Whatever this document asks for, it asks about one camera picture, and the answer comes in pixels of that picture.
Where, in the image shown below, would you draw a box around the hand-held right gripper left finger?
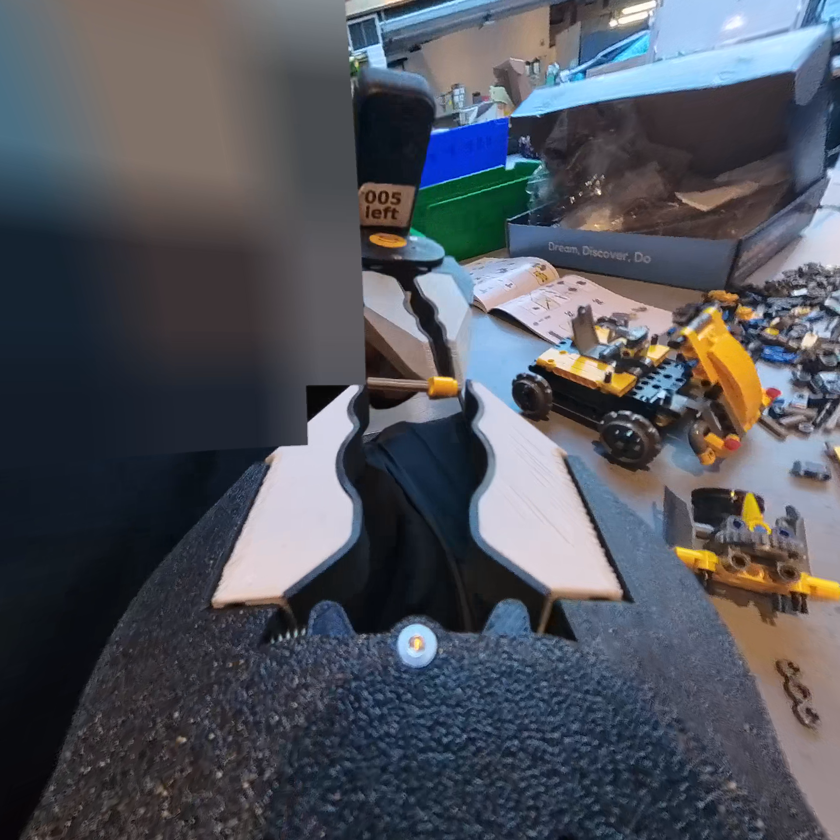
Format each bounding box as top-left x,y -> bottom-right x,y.
212,385 -> 373,611

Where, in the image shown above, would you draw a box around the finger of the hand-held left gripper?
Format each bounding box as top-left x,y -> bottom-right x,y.
418,272 -> 475,385
363,272 -> 454,382

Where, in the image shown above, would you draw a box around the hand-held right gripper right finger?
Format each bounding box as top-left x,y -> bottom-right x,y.
466,381 -> 626,602

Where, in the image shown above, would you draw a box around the blue plastic bin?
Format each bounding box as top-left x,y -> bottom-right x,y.
419,119 -> 513,193

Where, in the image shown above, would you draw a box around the instruction booklet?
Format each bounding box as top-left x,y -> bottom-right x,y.
463,258 -> 676,345

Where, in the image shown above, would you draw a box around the green plastic bin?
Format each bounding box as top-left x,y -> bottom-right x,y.
410,161 -> 541,264

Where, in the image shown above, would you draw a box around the yellow toy vehicle model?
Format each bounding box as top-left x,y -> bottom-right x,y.
513,304 -> 769,471

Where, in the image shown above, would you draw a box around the dark blue cardboard box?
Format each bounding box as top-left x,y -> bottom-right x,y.
506,27 -> 839,289

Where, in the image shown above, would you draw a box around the toy wheel gear subassembly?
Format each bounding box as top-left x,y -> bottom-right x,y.
662,487 -> 840,613

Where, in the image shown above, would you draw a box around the person's dark clothing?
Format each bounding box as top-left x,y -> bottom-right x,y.
0,388 -> 486,840

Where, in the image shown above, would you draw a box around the pile of loose toy pieces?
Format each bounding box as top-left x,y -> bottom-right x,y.
696,261 -> 840,484

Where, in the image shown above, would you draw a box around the black toy chain links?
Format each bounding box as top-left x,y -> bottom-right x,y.
775,661 -> 821,732

